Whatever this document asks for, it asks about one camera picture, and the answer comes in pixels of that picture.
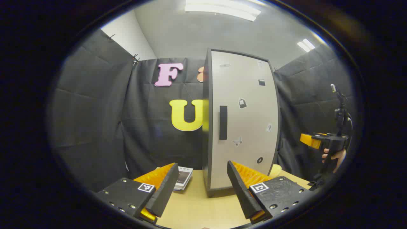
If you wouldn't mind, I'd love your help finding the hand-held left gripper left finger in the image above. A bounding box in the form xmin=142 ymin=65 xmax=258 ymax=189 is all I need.
xmin=95 ymin=163 xmax=179 ymax=225

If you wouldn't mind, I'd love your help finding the black cabinet door handle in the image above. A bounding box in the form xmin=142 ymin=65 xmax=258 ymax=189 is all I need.
xmin=219 ymin=106 xmax=228 ymax=141

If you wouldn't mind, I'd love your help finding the dark grey cabinet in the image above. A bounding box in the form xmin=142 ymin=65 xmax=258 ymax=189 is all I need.
xmin=202 ymin=48 xmax=281 ymax=198

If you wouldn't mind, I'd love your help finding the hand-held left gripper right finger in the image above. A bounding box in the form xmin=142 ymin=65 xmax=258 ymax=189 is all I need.
xmin=227 ymin=161 xmax=314 ymax=225

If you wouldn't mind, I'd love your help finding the black backdrop cloth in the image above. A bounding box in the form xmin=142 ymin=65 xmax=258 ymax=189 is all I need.
xmin=51 ymin=29 xmax=355 ymax=193

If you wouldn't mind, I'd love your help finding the white cabinet door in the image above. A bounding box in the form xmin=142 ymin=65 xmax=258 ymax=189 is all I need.
xmin=210 ymin=51 xmax=279 ymax=191

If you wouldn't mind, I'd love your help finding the small ceiling light panel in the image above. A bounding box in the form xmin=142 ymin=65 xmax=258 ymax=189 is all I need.
xmin=297 ymin=38 xmax=316 ymax=52

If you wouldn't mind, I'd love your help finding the white portrait cover book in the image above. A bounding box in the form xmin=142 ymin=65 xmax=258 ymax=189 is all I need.
xmin=176 ymin=166 xmax=194 ymax=188

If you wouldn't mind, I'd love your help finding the yellow round object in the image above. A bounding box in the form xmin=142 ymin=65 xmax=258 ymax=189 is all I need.
xmin=269 ymin=164 xmax=283 ymax=178

